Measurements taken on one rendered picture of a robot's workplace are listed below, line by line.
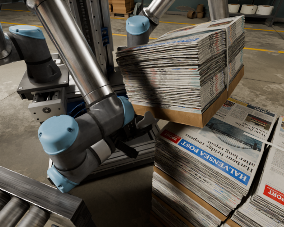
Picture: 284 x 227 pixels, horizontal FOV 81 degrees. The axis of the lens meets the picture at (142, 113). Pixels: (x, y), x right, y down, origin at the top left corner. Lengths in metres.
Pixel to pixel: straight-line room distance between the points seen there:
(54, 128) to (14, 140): 1.65
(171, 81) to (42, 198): 0.44
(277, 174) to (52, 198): 0.57
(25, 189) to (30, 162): 1.19
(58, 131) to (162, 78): 0.30
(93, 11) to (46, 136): 0.70
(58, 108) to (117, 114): 0.49
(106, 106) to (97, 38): 0.61
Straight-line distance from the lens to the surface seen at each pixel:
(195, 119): 0.47
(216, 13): 0.90
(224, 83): 0.61
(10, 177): 0.60
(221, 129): 0.62
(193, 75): 0.43
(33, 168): 1.69
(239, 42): 0.70
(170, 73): 0.46
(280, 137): 0.69
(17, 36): 0.90
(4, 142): 2.05
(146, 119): 0.54
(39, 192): 0.53
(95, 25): 0.95
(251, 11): 6.42
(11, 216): 0.55
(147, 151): 1.24
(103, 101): 0.40
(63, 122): 0.37
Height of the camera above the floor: 1.23
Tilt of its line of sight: 41 degrees down
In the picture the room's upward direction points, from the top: straight up
